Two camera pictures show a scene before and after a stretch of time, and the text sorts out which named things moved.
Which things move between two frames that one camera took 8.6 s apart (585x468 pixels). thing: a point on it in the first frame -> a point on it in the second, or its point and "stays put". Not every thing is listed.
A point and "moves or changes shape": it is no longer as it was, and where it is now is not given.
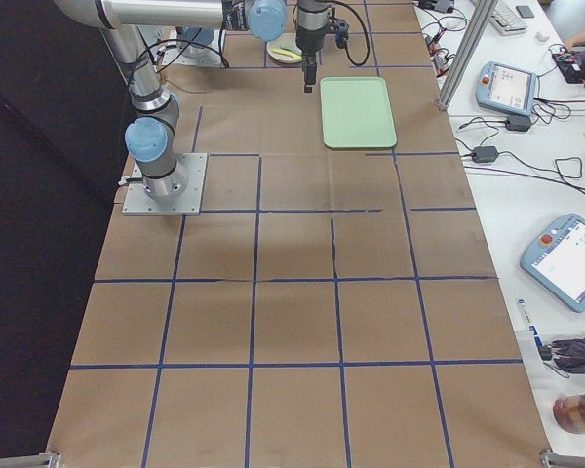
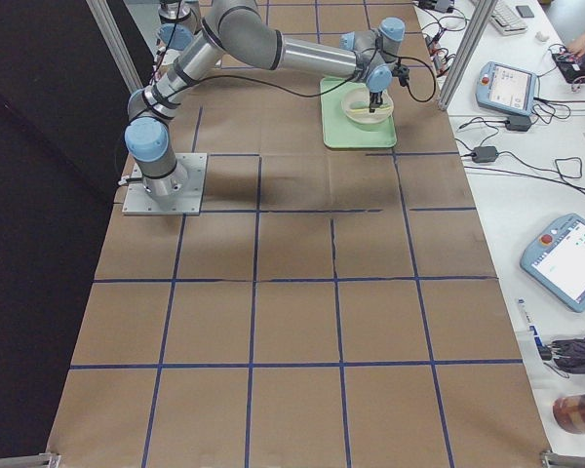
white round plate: x=287 y=39 moves or changes shape
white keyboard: x=507 y=21 stays put
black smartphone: x=525 y=12 stays put
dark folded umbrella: x=582 y=355 stays put
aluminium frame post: x=484 y=11 stays put
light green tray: x=357 y=113 stays put
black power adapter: x=520 y=123 stays put
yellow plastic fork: x=280 y=51 moves or changes shape
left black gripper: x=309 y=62 -> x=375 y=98
